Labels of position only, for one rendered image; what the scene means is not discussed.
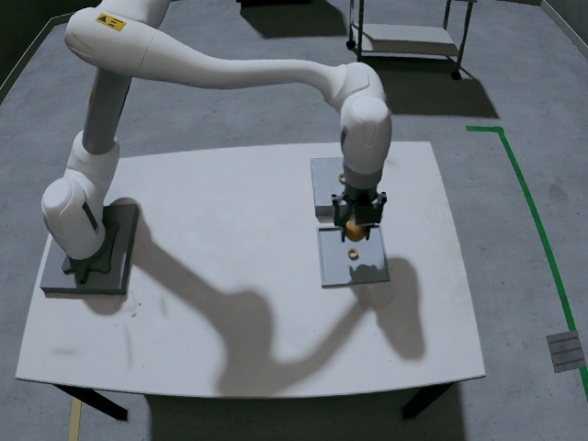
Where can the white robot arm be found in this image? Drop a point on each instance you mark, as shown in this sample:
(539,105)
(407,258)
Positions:
(115,37)

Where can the brown ball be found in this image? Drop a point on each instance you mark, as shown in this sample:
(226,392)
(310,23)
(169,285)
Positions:
(355,233)

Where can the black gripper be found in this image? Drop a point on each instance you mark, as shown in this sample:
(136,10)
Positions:
(350,196)

